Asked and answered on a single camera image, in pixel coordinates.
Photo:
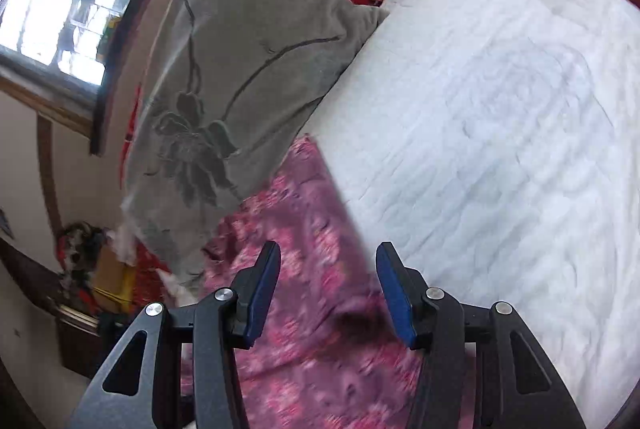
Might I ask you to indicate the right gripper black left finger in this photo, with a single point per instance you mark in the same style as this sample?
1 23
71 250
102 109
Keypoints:
138 384

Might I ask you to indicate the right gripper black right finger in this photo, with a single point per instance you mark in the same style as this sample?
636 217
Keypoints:
481 367

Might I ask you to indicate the purple floral garment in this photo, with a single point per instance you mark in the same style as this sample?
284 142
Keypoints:
328 356

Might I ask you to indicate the clutter pile on shelf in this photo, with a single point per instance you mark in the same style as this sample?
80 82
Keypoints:
101 281

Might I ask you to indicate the white quilted bed cover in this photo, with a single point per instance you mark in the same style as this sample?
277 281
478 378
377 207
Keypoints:
495 143

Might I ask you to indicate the grey floral pillow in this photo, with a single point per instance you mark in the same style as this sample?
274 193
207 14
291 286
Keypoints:
230 82

